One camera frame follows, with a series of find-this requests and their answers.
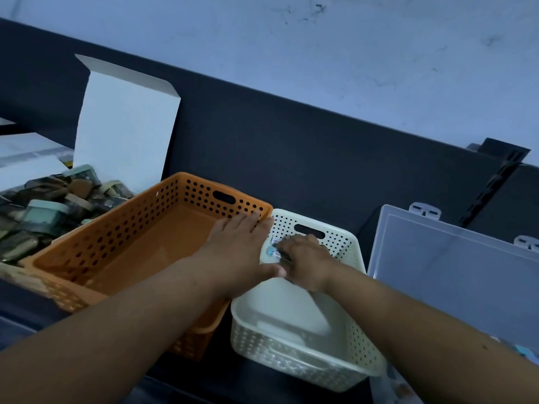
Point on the wide black shelf back panel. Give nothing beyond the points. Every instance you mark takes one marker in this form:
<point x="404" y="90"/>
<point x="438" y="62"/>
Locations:
<point x="316" y="164"/>

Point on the person's left hand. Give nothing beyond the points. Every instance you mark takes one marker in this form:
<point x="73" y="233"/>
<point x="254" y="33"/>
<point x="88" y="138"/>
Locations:
<point x="236" y="260"/>

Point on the person's left forearm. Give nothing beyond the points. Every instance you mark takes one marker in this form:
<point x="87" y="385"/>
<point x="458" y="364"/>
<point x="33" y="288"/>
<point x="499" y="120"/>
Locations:
<point x="92" y="340"/>

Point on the blue-capped small tube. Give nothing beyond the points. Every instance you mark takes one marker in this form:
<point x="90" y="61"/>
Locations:
<point x="273" y="252"/>

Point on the clear plastic organizer case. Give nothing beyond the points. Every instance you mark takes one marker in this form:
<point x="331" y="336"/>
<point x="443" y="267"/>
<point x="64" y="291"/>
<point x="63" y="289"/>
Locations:
<point x="459" y="277"/>

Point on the narrow black shelf back panel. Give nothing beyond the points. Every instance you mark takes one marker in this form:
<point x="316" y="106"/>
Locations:
<point x="513" y="206"/>

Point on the person's right forearm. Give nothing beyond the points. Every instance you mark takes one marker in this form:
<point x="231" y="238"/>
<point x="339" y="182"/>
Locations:
<point x="429" y="349"/>

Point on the person's right hand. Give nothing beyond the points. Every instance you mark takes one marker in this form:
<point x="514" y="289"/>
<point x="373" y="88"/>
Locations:
<point x="309" y="265"/>

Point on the white cardboard box open lid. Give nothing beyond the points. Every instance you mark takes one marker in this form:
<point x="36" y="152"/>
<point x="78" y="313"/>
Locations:
<point x="126" y="121"/>

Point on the white flat notebook package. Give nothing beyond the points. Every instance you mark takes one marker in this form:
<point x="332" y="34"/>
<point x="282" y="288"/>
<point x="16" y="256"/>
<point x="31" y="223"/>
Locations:
<point x="6" y="121"/>

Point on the row of small tubes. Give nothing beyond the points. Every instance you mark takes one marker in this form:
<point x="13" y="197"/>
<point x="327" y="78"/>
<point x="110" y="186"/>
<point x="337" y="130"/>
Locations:
<point x="524" y="352"/>

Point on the white perforated plastic basket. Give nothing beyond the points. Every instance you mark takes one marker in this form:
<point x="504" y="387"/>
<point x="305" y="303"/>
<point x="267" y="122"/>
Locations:
<point x="294" y="328"/>

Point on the white grey-banded notebook package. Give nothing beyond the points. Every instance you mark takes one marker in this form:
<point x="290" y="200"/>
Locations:
<point x="29" y="147"/>

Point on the orange plastic basket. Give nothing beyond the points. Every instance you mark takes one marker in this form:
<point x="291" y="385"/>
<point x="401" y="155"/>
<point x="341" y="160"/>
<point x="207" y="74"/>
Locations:
<point x="139" y="239"/>

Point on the black slotted shelf upright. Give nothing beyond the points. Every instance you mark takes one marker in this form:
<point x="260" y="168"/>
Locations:
<point x="505" y="150"/>

